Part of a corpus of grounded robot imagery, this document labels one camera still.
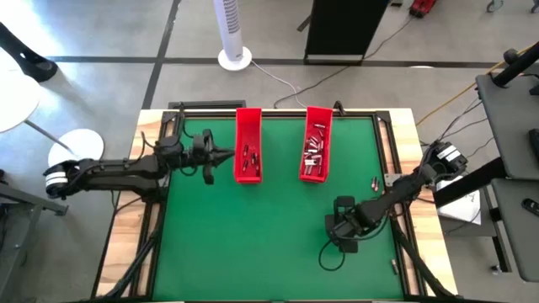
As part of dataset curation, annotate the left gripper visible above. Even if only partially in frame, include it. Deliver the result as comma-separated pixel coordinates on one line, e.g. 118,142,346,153
191,128,236,187

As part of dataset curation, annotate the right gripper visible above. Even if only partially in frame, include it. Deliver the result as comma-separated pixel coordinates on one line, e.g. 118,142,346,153
323,195,371,255

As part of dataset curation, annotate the red plastic bin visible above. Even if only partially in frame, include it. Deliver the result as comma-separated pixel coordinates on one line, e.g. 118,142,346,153
299,105,334,184
233,107,264,185

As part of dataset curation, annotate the black flat bar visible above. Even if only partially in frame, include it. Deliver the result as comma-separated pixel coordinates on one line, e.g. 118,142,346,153
168,99,247,110

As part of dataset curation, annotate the green table mat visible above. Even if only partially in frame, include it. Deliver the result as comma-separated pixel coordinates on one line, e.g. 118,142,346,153
152,116,405,300

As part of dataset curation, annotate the white tower fan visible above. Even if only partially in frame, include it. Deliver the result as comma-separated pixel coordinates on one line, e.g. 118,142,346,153
213,0,253,72

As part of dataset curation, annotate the white paper box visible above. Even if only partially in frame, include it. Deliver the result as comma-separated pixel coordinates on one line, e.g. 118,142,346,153
435,176,482,226

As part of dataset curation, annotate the black beam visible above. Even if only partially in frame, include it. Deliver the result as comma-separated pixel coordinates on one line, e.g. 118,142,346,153
433,157,506,208

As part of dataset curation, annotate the black divider panel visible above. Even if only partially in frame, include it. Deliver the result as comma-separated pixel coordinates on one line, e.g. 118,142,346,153
303,0,391,65

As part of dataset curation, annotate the grey desk top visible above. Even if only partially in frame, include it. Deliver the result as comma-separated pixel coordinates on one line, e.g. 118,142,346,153
475,62,539,180
490,178,539,283

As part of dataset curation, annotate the grey metal furniture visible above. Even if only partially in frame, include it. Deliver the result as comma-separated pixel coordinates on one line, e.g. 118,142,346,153
0,183,69,303

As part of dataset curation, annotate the black remote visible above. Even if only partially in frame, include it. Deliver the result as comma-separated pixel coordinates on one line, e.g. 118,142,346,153
520,197,539,218

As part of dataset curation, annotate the black device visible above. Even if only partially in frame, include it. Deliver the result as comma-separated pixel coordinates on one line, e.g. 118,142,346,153
528,128,539,159

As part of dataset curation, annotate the red tool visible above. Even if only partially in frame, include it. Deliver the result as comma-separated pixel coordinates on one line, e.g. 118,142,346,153
408,0,438,19

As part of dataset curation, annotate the black stand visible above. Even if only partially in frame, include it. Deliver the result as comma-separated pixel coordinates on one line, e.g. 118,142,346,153
492,40,539,88

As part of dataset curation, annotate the black right camera cable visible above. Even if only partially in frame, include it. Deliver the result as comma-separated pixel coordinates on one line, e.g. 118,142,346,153
318,238,347,272

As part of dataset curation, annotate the white fan cable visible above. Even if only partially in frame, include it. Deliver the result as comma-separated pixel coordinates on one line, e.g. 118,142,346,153
251,61,304,107

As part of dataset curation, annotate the yellow cable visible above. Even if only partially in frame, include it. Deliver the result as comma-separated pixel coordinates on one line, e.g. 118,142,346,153
416,41,539,127

